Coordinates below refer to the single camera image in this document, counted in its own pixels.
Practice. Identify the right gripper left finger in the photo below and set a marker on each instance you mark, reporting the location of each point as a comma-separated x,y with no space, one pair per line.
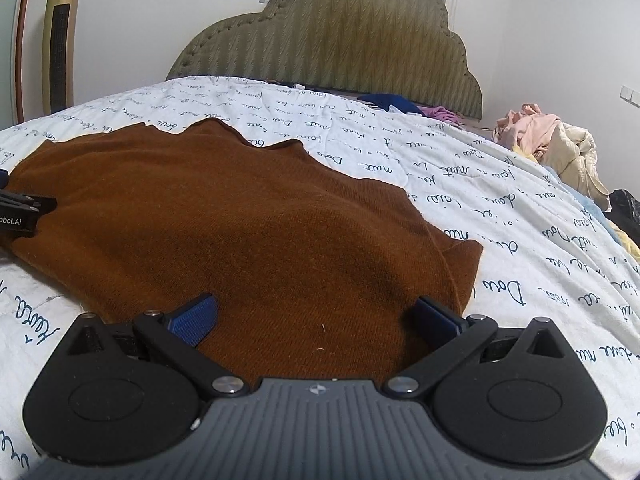
113,394

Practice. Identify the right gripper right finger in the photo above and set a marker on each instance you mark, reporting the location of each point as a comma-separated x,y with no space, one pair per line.
502,394

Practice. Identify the brown knit sweater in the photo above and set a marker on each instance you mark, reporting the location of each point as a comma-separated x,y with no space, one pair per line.
314,272

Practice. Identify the black dark clothes pile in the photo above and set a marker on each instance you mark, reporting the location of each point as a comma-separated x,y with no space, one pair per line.
625,213

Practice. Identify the white script-print bed quilt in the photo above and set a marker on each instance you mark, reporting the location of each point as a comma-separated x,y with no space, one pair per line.
544,253

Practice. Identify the gold tower air conditioner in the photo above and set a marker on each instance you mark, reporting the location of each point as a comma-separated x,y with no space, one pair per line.
57,62

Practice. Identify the yellow blanket edge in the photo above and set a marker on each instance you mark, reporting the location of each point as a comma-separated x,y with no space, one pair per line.
627,242

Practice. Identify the cream crumpled garment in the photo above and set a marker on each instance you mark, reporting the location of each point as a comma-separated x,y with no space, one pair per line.
572,154

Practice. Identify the pink crumpled garment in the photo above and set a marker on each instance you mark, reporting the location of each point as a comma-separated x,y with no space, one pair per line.
527,131

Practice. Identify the purple garment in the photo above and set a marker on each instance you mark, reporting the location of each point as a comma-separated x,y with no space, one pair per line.
441,113

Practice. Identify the dark blue garment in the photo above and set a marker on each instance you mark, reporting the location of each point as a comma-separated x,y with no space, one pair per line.
385,101

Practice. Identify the olive padded headboard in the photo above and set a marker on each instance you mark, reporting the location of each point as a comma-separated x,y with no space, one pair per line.
403,47

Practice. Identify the wooden door frame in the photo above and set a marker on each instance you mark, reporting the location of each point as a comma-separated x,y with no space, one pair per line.
19,26

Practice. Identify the white wall switch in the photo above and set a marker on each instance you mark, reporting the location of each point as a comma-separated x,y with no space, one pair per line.
630,96

